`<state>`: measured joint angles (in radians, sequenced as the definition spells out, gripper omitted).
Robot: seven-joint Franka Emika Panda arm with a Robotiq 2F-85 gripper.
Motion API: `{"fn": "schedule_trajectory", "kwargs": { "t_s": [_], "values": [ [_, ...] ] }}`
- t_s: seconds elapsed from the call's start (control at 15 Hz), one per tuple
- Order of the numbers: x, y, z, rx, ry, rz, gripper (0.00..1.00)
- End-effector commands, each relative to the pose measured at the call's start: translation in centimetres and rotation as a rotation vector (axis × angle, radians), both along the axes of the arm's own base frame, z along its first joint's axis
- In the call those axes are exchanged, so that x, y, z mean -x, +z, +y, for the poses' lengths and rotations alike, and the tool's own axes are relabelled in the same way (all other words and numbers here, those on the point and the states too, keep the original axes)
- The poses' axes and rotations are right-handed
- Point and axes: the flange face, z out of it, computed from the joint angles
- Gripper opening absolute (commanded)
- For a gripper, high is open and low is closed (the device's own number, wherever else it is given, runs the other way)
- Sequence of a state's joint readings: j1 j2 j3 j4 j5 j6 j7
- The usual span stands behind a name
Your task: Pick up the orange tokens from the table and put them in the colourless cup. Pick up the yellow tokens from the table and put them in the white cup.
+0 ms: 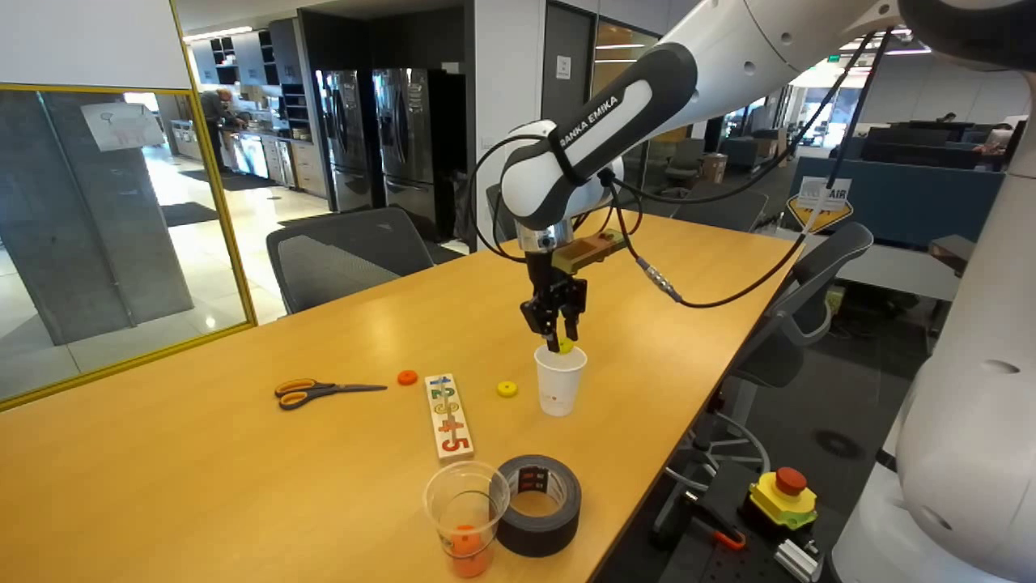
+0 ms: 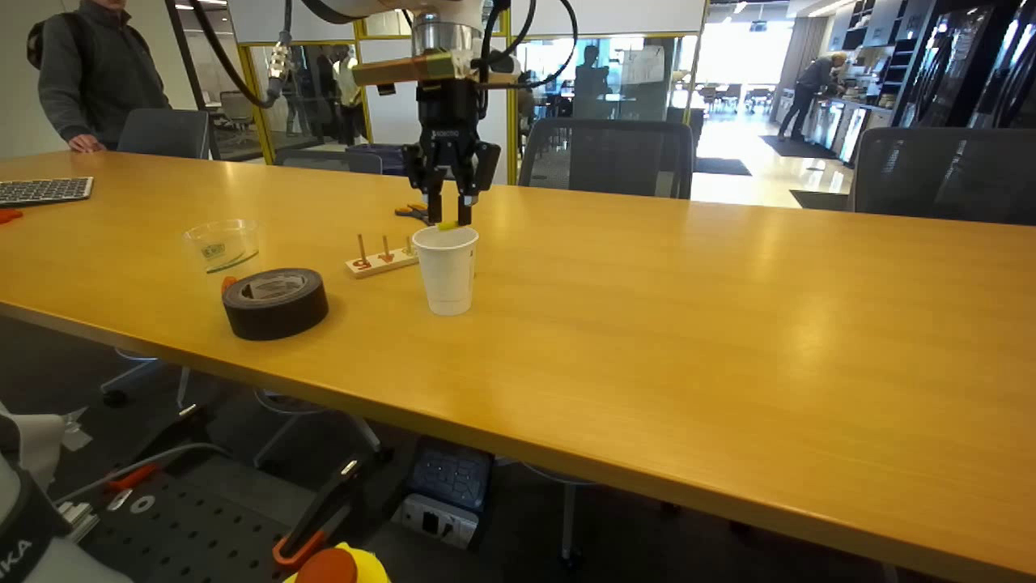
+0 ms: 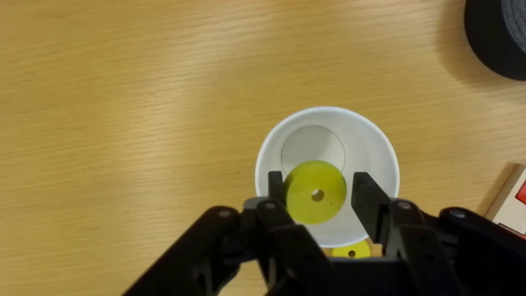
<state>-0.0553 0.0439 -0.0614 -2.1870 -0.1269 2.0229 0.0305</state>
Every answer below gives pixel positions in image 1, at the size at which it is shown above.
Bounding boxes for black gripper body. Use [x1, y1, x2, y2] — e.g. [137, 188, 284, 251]
[518, 250, 592, 318]

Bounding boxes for clear plastic cup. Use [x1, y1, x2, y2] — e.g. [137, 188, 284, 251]
[420, 461, 515, 583]

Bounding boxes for white paper cup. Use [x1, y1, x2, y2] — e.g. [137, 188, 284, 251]
[530, 340, 592, 422]

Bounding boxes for wooden number peg board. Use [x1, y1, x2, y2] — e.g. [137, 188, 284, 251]
[420, 369, 479, 462]

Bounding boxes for black glass door fridge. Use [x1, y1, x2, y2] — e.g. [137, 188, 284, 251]
[314, 67, 378, 215]
[370, 64, 442, 228]

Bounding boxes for black tape roll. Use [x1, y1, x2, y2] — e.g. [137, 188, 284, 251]
[490, 450, 585, 561]

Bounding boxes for dark office chair with armrest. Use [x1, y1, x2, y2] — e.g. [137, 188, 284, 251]
[733, 219, 877, 392]

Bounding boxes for small yellow table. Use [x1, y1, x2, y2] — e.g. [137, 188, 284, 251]
[785, 174, 859, 237]

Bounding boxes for yellow red emergency stop button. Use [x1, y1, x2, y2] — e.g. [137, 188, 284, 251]
[747, 462, 824, 535]

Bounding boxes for white kitchen counter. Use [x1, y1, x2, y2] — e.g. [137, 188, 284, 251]
[214, 122, 331, 201]

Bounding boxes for silver metal box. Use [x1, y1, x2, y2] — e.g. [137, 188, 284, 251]
[773, 535, 827, 583]

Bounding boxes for yellow framed glass partition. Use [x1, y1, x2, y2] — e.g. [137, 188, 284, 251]
[0, 0, 261, 413]

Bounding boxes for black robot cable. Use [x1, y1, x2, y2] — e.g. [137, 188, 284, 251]
[466, 28, 899, 318]

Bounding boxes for grey cable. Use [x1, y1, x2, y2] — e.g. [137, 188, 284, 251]
[662, 410, 778, 499]

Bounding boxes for orange handled scissors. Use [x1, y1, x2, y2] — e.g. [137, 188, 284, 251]
[273, 377, 393, 413]

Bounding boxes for black orange handled tool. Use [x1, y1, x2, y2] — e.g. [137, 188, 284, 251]
[686, 516, 750, 558]

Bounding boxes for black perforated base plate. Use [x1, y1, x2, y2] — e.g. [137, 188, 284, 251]
[655, 462, 834, 583]

